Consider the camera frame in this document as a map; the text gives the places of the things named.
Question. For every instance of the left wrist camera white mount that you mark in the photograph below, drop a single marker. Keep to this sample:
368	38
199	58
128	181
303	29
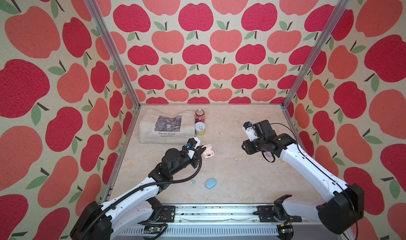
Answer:
191	146

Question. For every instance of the pink earbud charging case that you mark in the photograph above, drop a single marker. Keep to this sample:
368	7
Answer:
208	152

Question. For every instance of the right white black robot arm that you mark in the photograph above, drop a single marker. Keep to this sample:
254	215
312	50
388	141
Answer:
341	205

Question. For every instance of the aluminium frame post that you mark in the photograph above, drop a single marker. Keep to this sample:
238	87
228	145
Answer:
105	34
325	34

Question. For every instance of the blue earbud charging case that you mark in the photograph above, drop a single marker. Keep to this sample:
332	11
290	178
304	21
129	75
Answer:
210	183

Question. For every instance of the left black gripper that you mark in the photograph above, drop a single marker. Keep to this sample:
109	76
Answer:
195	160

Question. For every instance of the right aluminium frame post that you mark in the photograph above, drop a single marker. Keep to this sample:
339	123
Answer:
325	34

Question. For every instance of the red cola can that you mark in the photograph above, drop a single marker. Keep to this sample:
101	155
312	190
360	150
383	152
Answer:
199	116

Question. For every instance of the yellow tin can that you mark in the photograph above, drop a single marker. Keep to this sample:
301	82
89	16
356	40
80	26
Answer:
200	128

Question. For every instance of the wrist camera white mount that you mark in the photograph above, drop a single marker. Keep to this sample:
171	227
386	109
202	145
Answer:
250	131
191	146

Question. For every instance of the left aluminium frame post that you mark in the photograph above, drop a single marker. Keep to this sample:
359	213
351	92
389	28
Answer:
105	34

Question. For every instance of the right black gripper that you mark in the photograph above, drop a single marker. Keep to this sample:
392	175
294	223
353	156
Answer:
247	147

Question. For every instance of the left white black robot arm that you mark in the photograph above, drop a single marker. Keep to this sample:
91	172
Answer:
138	205

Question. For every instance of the beige Monet tote bag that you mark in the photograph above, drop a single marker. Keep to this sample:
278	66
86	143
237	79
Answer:
162	128

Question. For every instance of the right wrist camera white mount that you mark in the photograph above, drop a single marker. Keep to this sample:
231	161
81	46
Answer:
250	131

